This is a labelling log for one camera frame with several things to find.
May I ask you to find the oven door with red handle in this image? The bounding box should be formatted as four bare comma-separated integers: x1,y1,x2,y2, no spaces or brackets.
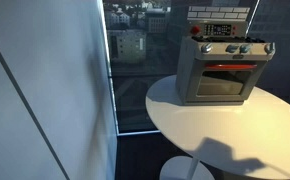
186,59,268,104

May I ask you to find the red round oven button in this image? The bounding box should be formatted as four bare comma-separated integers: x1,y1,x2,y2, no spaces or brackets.
190,25,202,36

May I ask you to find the white table pedestal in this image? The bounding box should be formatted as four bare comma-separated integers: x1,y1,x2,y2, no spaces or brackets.
159,155,216,180

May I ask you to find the grey toy oven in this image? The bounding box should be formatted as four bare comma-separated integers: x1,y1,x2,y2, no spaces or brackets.
175,5,277,107

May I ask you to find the blue grey oven knob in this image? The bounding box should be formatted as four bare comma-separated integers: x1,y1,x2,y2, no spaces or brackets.
264,42,276,55
200,43,214,54
225,44,240,54
239,43,253,55

